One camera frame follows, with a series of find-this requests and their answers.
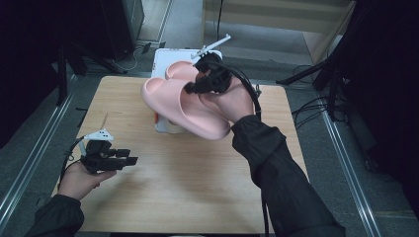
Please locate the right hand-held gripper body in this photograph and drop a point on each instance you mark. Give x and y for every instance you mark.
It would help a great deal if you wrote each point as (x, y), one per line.
(214, 74)

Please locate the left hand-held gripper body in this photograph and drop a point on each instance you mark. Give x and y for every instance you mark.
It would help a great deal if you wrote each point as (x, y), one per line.
(97, 158)

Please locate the pink slide slipper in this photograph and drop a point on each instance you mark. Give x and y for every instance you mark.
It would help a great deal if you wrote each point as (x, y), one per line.
(179, 70)
(184, 108)

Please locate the white storage box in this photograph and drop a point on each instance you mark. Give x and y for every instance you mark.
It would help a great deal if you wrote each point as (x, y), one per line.
(161, 62)

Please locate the person's left hand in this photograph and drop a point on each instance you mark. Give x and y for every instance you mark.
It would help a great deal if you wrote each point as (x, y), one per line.
(77, 182)

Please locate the person's right hand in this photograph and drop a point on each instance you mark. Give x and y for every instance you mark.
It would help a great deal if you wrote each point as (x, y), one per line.
(235, 102)

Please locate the black tripod stand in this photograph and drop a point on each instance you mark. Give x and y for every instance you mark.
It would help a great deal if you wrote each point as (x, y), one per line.
(332, 95)
(62, 82)

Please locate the light wooden board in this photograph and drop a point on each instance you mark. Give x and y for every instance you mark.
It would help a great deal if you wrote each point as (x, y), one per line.
(280, 13)

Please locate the dark cabinet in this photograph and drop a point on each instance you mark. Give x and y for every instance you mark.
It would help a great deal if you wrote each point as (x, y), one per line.
(125, 23)

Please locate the dark curtain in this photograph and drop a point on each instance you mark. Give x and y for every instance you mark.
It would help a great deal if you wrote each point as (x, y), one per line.
(388, 82)
(26, 49)

